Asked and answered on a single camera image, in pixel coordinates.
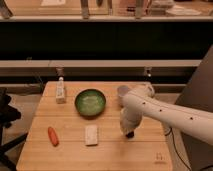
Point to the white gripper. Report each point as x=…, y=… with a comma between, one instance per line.
x=128, y=126

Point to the black eraser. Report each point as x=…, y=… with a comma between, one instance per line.
x=130, y=135

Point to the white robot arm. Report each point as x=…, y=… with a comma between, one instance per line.
x=139, y=101

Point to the white paper cup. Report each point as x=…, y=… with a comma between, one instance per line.
x=121, y=92

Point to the white sponge block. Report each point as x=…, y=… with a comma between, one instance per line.
x=91, y=135

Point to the green bowl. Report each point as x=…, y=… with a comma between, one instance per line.
x=90, y=102

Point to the white small bottle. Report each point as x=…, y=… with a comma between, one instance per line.
x=60, y=91

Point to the orange carrot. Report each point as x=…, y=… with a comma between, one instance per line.
x=53, y=136

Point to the black office chair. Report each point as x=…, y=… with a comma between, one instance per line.
x=7, y=115

